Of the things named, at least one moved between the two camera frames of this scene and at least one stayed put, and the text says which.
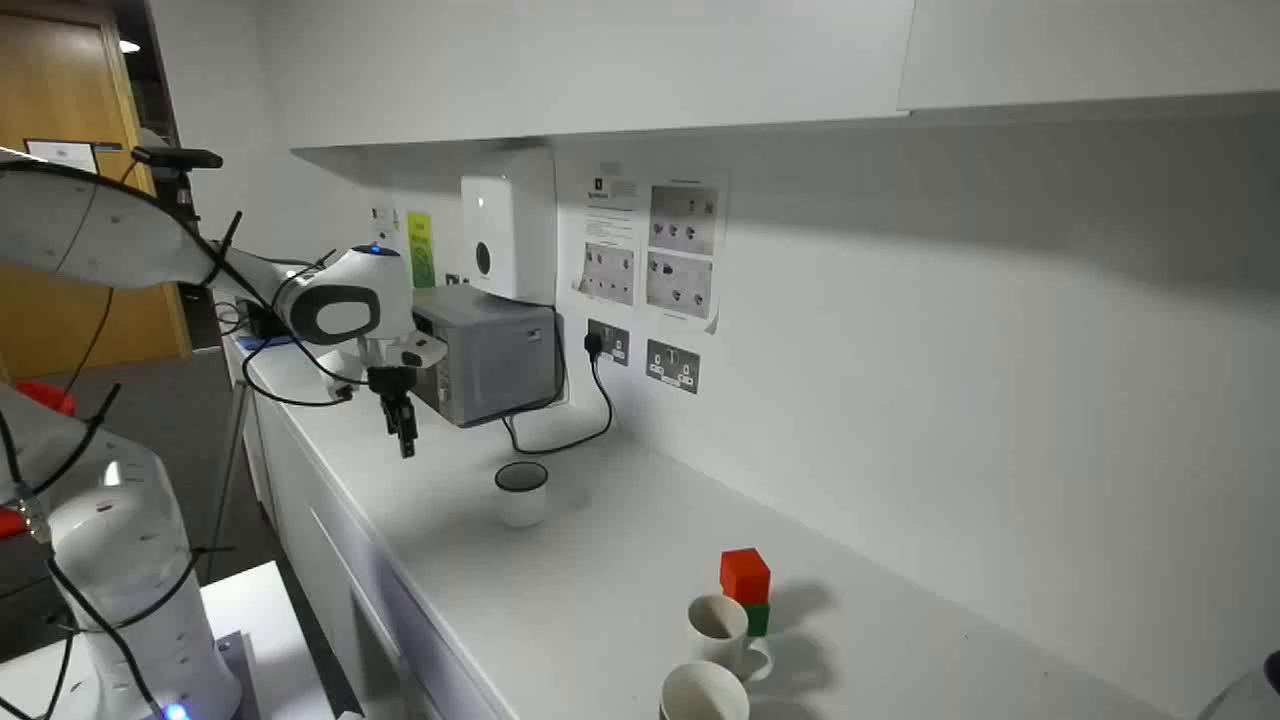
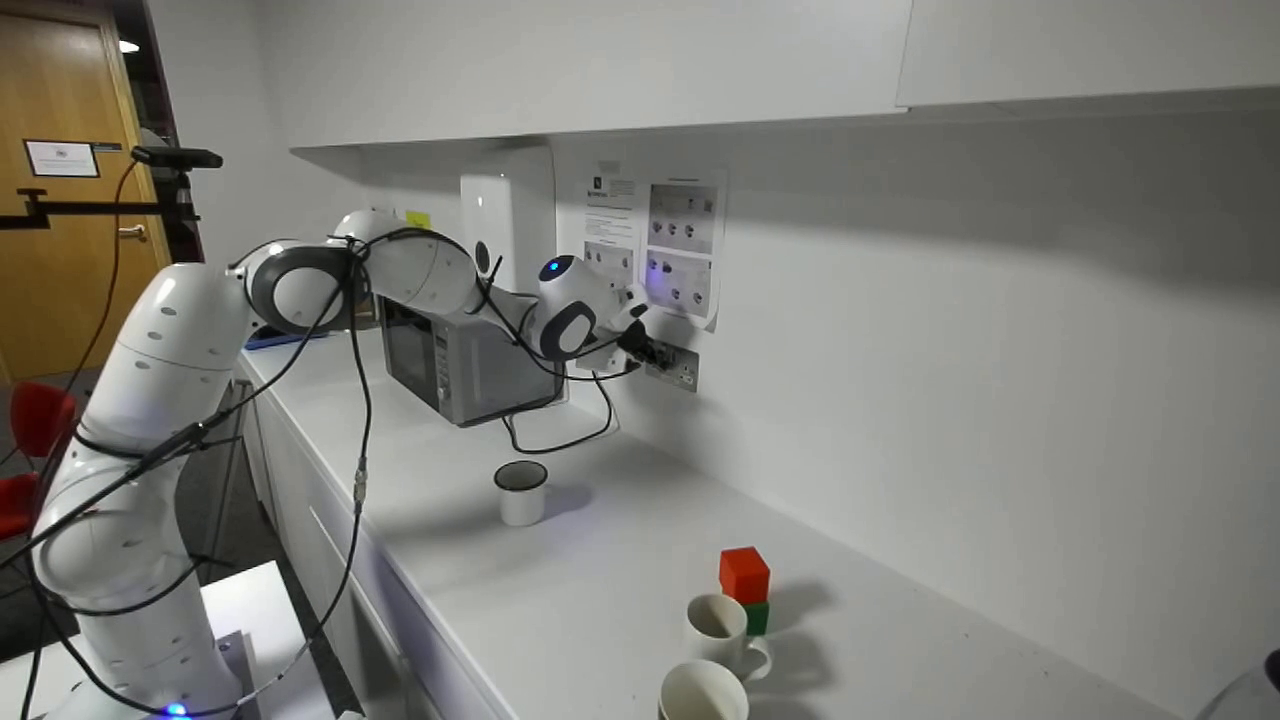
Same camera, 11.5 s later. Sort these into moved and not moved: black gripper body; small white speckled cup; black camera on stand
Moved: black gripper body
Not moved: black camera on stand; small white speckled cup
